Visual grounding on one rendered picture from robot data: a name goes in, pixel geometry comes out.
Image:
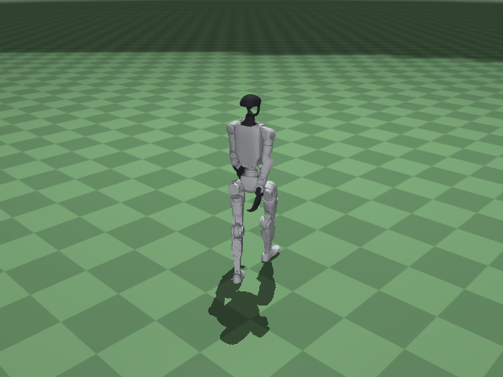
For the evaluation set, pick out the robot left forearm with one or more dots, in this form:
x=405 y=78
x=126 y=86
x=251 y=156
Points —
x=234 y=159

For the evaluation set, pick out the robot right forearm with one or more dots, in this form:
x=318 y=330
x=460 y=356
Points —
x=263 y=174

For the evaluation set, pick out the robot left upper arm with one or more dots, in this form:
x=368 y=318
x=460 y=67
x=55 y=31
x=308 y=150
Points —
x=230 y=129

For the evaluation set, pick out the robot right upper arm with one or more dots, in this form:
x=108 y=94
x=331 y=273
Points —
x=268 y=136

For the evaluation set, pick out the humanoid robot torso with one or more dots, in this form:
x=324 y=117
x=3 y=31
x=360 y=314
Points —
x=249 y=145

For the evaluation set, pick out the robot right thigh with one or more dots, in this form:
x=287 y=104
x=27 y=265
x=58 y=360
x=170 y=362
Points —
x=269 y=203

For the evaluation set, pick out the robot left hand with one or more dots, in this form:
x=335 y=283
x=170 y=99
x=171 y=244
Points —
x=240 y=171

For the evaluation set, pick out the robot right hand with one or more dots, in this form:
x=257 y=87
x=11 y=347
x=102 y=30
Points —
x=257 y=199

